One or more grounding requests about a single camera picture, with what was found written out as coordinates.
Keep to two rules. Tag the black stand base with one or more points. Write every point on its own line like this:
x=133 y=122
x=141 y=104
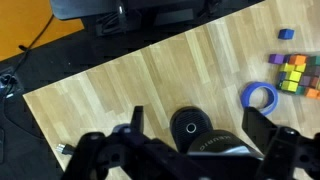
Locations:
x=86 y=8

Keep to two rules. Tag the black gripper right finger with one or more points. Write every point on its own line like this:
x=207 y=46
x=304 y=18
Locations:
x=286 y=153

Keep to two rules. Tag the large orange floor mat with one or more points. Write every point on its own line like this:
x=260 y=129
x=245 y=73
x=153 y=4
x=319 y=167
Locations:
x=20 y=23

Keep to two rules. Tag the clear plastic jar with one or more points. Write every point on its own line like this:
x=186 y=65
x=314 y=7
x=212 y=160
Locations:
x=308 y=78

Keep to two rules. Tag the orange wooden cube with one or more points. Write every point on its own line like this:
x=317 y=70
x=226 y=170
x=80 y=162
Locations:
x=297 y=59
x=311 y=92

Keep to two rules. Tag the black Keurig coffee maker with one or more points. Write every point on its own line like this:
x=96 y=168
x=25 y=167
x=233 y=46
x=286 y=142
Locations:
x=186 y=133

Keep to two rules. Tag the blue masking tape roll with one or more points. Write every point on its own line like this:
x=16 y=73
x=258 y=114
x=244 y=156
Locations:
x=247 y=94

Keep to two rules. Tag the blue wooden cube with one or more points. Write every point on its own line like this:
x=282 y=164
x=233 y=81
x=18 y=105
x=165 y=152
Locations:
x=286 y=34

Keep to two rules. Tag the yellow wooden cube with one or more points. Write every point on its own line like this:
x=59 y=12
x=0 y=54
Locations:
x=286 y=67
x=300 y=67
x=294 y=76
x=289 y=86

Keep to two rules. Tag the purple wooden cube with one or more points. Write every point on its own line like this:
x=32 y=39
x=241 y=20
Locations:
x=276 y=59

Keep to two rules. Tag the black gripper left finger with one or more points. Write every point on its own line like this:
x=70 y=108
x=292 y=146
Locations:
x=100 y=156

